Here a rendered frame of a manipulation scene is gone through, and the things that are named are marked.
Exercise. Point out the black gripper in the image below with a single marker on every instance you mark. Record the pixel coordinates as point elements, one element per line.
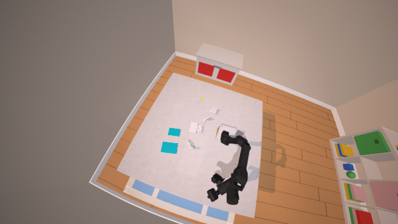
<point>213,194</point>

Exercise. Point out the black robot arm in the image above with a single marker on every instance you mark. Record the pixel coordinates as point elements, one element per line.
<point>240,174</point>

